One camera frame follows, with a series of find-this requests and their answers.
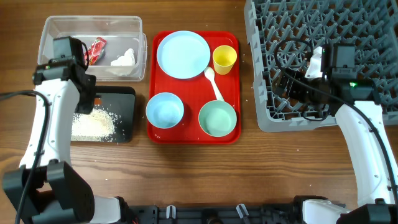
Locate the red snack wrapper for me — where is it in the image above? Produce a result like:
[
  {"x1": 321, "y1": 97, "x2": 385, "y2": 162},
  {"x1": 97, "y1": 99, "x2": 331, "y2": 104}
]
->
[{"x1": 85, "y1": 37, "x2": 107, "y2": 65}]

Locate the white tissue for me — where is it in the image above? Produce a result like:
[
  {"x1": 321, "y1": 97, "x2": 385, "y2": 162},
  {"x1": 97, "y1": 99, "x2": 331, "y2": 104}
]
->
[{"x1": 105, "y1": 48, "x2": 136, "y2": 76}]

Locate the white rice pile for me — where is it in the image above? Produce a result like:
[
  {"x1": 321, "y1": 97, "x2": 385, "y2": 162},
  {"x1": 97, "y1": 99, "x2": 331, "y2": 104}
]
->
[{"x1": 71, "y1": 108, "x2": 123, "y2": 142}]

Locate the light blue bowl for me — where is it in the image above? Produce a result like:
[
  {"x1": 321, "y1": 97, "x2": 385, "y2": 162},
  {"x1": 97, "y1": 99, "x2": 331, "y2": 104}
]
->
[{"x1": 146, "y1": 92, "x2": 185, "y2": 129}]

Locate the light green bowl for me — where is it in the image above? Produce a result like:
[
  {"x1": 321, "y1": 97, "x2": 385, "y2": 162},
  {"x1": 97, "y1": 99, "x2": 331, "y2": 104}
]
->
[{"x1": 198, "y1": 100, "x2": 238, "y2": 138}]

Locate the orange carrot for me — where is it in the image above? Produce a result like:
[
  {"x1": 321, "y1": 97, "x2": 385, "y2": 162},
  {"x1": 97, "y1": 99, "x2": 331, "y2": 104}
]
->
[{"x1": 94, "y1": 98, "x2": 102, "y2": 105}]

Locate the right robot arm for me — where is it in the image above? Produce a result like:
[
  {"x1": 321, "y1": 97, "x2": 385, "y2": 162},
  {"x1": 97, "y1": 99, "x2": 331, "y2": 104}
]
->
[{"x1": 275, "y1": 43, "x2": 397, "y2": 223}]

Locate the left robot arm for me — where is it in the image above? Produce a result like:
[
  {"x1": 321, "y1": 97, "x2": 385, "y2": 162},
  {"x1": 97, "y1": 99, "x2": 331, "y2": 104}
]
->
[{"x1": 2, "y1": 36, "x2": 139, "y2": 223}]

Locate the black waste tray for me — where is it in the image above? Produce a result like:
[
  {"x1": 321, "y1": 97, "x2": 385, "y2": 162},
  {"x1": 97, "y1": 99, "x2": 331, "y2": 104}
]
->
[{"x1": 93, "y1": 86, "x2": 136, "y2": 143}]

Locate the grey dishwasher rack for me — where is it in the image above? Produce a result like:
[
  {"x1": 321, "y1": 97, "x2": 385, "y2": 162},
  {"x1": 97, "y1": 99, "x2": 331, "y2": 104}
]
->
[{"x1": 244, "y1": 0, "x2": 397, "y2": 133}]

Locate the clear plastic bin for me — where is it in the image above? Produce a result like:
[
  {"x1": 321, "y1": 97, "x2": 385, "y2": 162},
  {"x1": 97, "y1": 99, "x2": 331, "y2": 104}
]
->
[{"x1": 37, "y1": 16, "x2": 147, "y2": 82}]

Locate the yellow plastic cup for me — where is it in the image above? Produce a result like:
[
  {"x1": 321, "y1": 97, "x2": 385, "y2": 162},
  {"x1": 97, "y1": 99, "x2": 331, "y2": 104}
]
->
[{"x1": 213, "y1": 45, "x2": 238, "y2": 75}]

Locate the white plastic spoon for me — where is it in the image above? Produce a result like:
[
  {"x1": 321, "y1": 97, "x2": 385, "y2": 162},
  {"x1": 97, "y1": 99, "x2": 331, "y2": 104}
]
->
[{"x1": 204, "y1": 67, "x2": 224, "y2": 101}]

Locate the light blue plate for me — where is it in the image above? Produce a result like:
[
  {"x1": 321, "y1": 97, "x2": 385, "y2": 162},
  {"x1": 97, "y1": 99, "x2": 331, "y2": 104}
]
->
[{"x1": 156, "y1": 30, "x2": 211, "y2": 80}]

